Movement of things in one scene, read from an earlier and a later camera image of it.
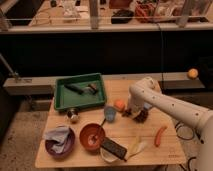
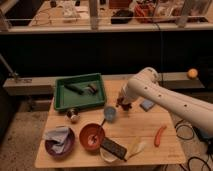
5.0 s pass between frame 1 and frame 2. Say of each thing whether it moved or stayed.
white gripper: moved
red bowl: stayed
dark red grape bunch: moved
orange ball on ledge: stayed
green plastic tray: stayed
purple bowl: stayed
